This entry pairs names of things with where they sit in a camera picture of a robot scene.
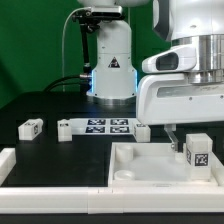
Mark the white U-shaped obstacle fence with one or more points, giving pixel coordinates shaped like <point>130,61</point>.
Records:
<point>108,200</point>

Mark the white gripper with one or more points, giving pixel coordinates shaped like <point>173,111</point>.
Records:
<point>167,94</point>

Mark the black camera on mount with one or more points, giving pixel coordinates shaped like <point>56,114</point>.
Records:
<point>106,11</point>

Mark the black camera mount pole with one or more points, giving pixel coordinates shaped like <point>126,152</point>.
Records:
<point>86,43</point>

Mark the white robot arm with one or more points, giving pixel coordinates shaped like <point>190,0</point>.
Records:
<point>180,22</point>

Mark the white marker base plate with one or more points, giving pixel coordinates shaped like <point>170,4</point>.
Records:
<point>102,126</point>

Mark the white square tabletop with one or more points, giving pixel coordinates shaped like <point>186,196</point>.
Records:
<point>155,165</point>

